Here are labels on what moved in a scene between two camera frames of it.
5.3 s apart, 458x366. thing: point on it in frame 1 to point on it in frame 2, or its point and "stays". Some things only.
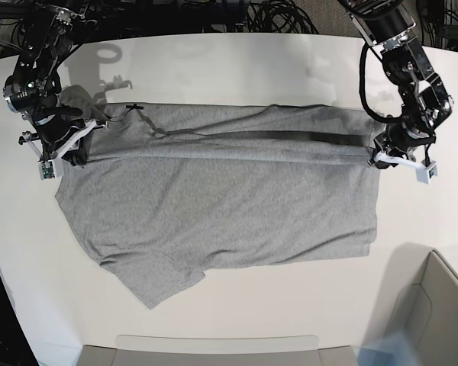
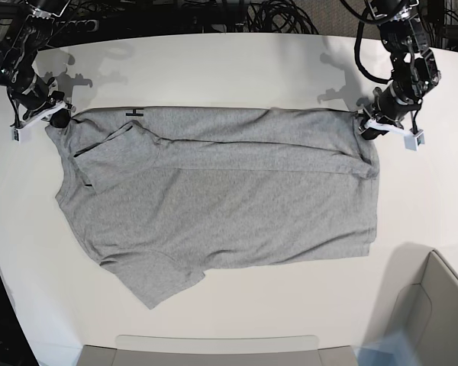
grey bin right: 423,296 stays
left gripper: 52,123 to 35,94
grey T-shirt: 169,192 stays
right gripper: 401,138 to 387,108
